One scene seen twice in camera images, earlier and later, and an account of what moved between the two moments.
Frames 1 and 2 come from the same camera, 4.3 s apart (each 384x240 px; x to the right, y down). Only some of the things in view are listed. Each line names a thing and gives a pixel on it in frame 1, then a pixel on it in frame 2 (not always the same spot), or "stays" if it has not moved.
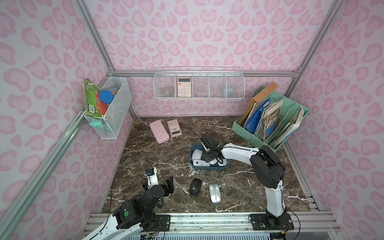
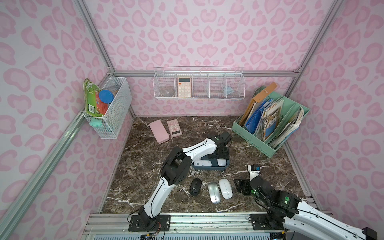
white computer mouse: x=214 y=161 → x=226 y=188
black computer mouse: x=195 y=187 stays
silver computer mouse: x=215 y=192 stays
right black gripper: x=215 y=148 → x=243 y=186
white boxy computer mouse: x=200 y=163 stays
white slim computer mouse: x=224 y=162 stays
